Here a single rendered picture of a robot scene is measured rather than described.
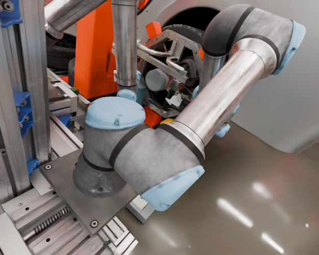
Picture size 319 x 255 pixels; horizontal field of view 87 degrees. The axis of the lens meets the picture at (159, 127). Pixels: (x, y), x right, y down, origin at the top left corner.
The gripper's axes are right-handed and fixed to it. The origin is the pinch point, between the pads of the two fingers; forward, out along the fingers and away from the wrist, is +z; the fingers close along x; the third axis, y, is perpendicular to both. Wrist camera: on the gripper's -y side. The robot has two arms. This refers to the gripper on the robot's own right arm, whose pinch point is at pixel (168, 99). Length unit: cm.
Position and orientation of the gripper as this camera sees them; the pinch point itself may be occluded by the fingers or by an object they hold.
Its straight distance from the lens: 97.2
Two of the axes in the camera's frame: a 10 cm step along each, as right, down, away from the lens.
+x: -5.5, 3.3, -7.7
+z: -7.7, -5.7, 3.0
